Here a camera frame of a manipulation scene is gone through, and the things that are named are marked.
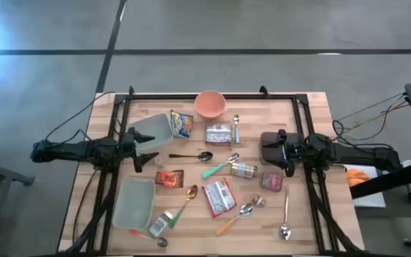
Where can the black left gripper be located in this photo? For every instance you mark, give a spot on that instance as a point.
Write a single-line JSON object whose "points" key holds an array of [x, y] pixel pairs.
{"points": [[128, 150]]}

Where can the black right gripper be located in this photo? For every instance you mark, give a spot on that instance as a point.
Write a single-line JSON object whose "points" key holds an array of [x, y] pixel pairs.
{"points": [[298, 151]]}

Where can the red spice box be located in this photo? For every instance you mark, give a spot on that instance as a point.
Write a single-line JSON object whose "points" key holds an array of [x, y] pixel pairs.
{"points": [[272, 181]]}

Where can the orange foil packet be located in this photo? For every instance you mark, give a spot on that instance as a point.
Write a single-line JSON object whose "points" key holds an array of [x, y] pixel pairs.
{"points": [[170, 178]]}

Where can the gold lid spice jar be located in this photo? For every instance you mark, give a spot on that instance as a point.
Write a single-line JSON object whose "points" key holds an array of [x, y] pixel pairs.
{"points": [[244, 170]]}

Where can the blue ramen packet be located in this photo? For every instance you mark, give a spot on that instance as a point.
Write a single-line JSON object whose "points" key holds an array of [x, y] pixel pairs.
{"points": [[181, 124]]}

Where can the small saffron glass jar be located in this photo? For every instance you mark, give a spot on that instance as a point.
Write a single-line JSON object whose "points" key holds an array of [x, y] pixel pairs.
{"points": [[259, 201]]}

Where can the black spoon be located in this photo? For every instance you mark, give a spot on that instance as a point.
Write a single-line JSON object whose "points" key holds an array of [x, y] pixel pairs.
{"points": [[205, 156]]}

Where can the maroon green ramen packet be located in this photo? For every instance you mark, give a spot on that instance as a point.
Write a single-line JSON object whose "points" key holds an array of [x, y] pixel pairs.
{"points": [[218, 135]]}

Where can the plain silver spoon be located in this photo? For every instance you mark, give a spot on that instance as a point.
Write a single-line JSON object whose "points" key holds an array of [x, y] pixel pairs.
{"points": [[285, 232]]}

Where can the red ramen packet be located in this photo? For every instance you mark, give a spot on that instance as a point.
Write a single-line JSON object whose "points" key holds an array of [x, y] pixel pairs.
{"points": [[219, 197]]}

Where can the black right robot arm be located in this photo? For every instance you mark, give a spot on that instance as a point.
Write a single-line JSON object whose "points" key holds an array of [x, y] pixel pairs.
{"points": [[351, 153]]}

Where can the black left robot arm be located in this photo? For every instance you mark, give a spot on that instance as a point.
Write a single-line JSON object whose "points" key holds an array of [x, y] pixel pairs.
{"points": [[80, 150]]}

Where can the black plastic tray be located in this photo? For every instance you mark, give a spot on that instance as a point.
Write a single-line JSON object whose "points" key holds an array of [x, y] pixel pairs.
{"points": [[269, 148]]}

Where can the small clear cup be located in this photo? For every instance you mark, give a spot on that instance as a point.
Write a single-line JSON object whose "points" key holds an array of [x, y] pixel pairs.
{"points": [[160, 161]]}

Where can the pale grey plastic bin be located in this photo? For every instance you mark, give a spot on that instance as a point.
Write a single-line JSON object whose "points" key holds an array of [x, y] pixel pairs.
{"points": [[134, 203], [157, 130]]}

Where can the orange round object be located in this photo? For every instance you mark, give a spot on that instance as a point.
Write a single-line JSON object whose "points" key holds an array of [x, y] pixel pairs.
{"points": [[357, 176]]}

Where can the white lid spice jar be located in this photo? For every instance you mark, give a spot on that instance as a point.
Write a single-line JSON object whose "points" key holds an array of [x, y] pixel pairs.
{"points": [[160, 225]]}

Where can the orange bowl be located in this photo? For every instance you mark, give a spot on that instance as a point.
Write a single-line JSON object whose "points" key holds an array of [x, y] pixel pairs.
{"points": [[210, 104]]}

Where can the white paper sheet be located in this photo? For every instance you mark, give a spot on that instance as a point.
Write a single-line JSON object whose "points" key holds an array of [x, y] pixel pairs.
{"points": [[373, 200]]}

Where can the white container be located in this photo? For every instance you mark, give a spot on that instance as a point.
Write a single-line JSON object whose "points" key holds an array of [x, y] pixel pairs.
{"points": [[407, 163]]}

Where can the black aluminium rig frame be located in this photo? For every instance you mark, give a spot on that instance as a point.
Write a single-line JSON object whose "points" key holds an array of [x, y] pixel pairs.
{"points": [[300, 118]]}

